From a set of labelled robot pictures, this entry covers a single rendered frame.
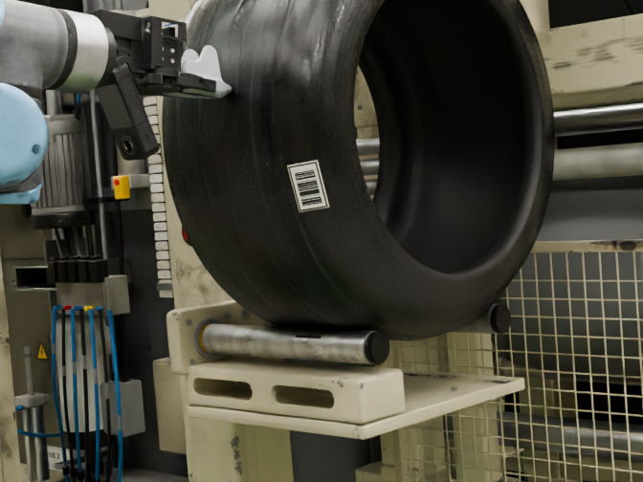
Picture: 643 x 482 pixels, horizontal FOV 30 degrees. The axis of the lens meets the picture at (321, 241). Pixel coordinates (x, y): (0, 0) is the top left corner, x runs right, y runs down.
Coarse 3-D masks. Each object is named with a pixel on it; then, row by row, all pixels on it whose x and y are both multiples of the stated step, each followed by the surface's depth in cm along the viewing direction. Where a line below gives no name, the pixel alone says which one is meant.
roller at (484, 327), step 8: (496, 304) 179; (488, 312) 178; (496, 312) 178; (504, 312) 179; (480, 320) 179; (488, 320) 178; (496, 320) 177; (504, 320) 179; (464, 328) 182; (472, 328) 181; (480, 328) 179; (488, 328) 178; (496, 328) 178; (504, 328) 179
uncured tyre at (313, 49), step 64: (256, 0) 154; (320, 0) 149; (384, 0) 154; (448, 0) 187; (512, 0) 175; (256, 64) 149; (320, 64) 147; (384, 64) 198; (448, 64) 196; (512, 64) 188; (192, 128) 156; (256, 128) 148; (320, 128) 146; (384, 128) 200; (448, 128) 200; (512, 128) 191; (192, 192) 159; (256, 192) 150; (384, 192) 199; (448, 192) 199; (512, 192) 190; (256, 256) 156; (320, 256) 150; (384, 256) 153; (448, 256) 192; (512, 256) 174; (320, 320) 163; (384, 320) 159; (448, 320) 166
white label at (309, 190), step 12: (288, 168) 146; (300, 168) 146; (312, 168) 145; (300, 180) 146; (312, 180) 146; (300, 192) 147; (312, 192) 146; (324, 192) 146; (300, 204) 147; (312, 204) 147; (324, 204) 146
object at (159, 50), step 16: (96, 16) 137; (112, 16) 137; (128, 16) 138; (112, 32) 137; (128, 32) 138; (144, 32) 139; (160, 32) 139; (112, 48) 134; (128, 48) 139; (144, 48) 139; (160, 48) 139; (176, 48) 142; (112, 64) 135; (128, 64) 138; (144, 64) 139; (160, 64) 139; (176, 64) 142; (144, 80) 139; (160, 80) 139
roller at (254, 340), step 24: (216, 336) 178; (240, 336) 174; (264, 336) 171; (288, 336) 168; (312, 336) 165; (336, 336) 162; (360, 336) 159; (384, 336) 159; (312, 360) 166; (336, 360) 162; (360, 360) 159; (384, 360) 159
